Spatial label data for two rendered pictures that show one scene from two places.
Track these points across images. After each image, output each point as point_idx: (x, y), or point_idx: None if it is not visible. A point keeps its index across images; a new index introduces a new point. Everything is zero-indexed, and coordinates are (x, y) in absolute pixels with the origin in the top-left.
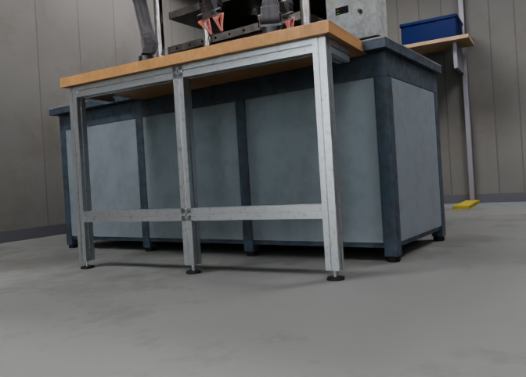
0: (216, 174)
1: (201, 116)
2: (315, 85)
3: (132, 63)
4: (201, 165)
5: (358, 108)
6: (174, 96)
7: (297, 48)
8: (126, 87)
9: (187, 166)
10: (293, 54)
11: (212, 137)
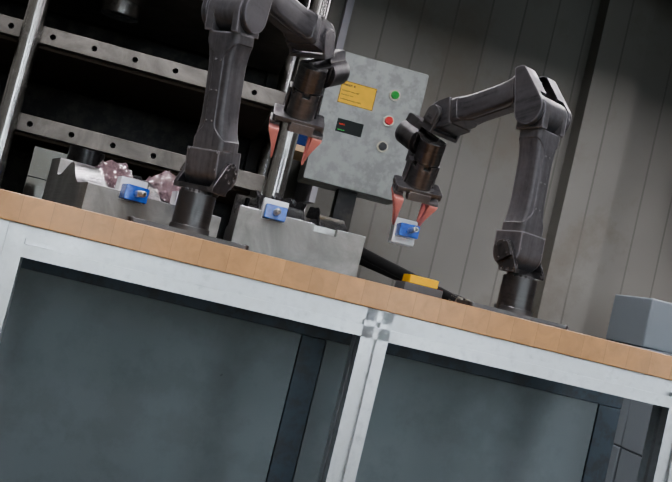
0: (198, 475)
1: (198, 331)
2: (658, 469)
3: (270, 259)
4: (160, 443)
5: (558, 446)
6: (353, 378)
7: (642, 387)
8: (215, 300)
9: None
10: (635, 396)
11: (214, 389)
